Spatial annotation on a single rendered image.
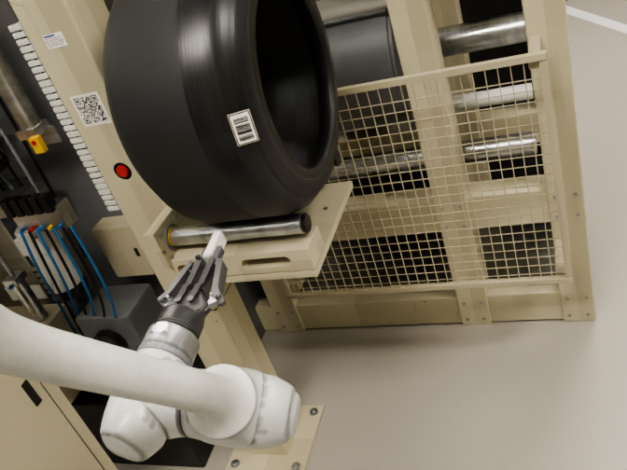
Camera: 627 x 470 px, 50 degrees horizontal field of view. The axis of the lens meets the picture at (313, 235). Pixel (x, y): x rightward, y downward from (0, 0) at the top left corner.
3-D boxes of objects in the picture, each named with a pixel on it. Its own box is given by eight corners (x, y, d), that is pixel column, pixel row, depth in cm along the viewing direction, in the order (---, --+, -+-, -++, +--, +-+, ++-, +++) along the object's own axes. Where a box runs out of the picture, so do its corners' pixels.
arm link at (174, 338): (125, 346, 106) (140, 317, 110) (152, 380, 112) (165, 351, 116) (174, 345, 103) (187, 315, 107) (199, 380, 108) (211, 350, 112)
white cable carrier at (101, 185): (108, 211, 167) (6, 26, 142) (118, 200, 171) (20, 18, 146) (123, 209, 165) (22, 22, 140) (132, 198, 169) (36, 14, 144)
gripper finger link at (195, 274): (190, 315, 116) (183, 316, 117) (210, 269, 124) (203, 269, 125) (180, 300, 114) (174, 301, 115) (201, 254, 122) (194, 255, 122)
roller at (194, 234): (167, 224, 156) (177, 231, 160) (164, 242, 155) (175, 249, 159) (304, 209, 143) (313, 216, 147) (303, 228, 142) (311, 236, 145)
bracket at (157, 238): (160, 269, 156) (142, 236, 151) (221, 179, 187) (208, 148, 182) (172, 269, 155) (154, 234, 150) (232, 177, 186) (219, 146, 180)
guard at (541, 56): (287, 298, 226) (210, 113, 189) (289, 295, 227) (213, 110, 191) (573, 283, 192) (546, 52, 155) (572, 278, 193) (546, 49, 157)
